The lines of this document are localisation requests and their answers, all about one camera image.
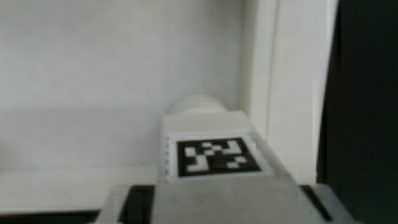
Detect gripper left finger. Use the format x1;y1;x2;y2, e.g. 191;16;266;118
93;185;154;224

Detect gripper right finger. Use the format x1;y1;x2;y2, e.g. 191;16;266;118
299;184;363;224

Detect white table leg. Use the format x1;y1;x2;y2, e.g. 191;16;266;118
150;94;324;224

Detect white square table top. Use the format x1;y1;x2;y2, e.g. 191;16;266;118
0;0;340;217

